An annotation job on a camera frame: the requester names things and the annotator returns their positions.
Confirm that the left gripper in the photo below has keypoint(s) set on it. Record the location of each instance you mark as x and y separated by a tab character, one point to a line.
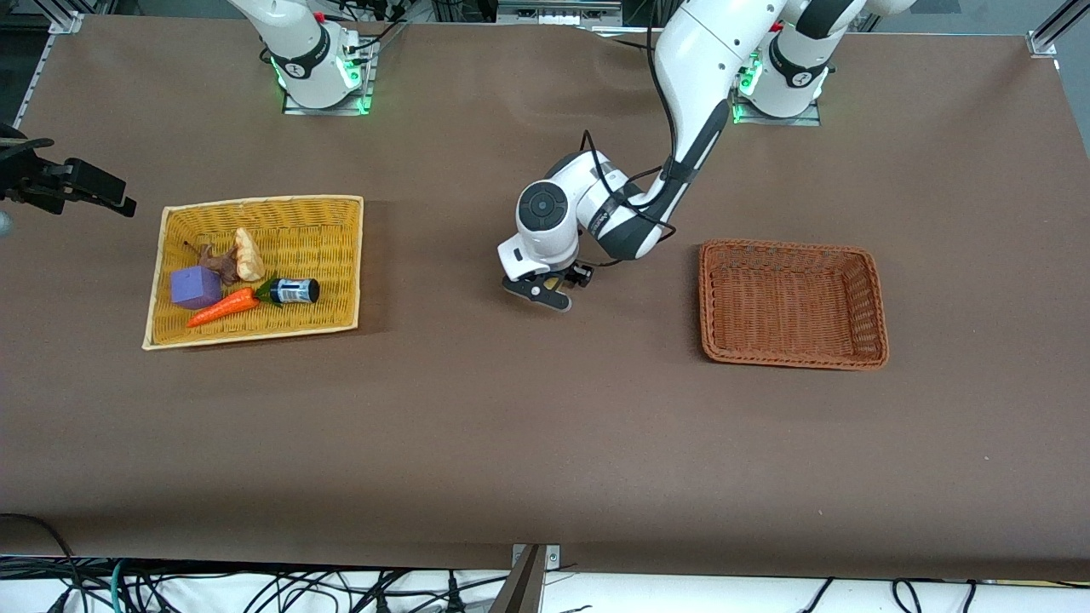
581	274

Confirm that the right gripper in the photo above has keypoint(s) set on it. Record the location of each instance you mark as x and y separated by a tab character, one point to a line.
34	184

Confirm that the clear tape roll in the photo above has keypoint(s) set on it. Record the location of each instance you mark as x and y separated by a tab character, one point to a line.
553	282

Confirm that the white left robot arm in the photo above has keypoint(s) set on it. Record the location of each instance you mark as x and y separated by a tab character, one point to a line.
707	60

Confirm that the purple cube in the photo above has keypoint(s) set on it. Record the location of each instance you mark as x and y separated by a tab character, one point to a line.
196	288

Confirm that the brown toy lion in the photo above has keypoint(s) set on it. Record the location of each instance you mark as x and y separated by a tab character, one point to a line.
226	268

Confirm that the beige bread piece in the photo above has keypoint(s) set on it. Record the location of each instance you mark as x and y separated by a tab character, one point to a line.
248	255

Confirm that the orange toy carrot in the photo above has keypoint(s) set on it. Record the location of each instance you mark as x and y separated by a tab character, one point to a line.
226	306

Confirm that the brown wicker basket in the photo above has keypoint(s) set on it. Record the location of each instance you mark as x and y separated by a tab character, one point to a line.
792	298

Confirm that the yellow wicker basket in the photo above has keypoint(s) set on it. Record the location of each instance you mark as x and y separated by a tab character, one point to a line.
336	255

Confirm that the grey metal box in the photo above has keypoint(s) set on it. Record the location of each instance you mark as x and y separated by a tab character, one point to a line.
558	10

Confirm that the aluminium corner bracket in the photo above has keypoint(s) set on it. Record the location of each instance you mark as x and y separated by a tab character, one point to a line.
66	17
1041	44

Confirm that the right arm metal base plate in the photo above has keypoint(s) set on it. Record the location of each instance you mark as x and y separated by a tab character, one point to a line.
328	110

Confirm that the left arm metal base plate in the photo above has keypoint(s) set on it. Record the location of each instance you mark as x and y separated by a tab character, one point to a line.
805	121

